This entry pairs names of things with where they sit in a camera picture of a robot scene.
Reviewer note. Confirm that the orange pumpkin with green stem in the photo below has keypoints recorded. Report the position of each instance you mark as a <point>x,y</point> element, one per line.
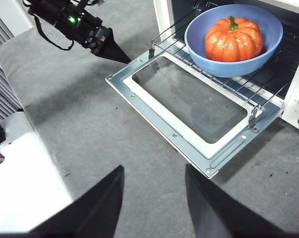
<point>232,42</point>

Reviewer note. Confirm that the blue bowl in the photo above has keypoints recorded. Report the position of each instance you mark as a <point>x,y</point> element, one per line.
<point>223,68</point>

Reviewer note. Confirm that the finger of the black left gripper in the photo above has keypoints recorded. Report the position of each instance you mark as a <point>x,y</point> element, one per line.
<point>214,213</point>
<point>90,213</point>

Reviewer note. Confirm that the grey ribbed panel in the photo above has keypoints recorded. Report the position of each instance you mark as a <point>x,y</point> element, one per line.
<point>1,74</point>

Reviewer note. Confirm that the white platform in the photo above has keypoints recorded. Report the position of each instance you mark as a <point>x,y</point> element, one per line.
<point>28,186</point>

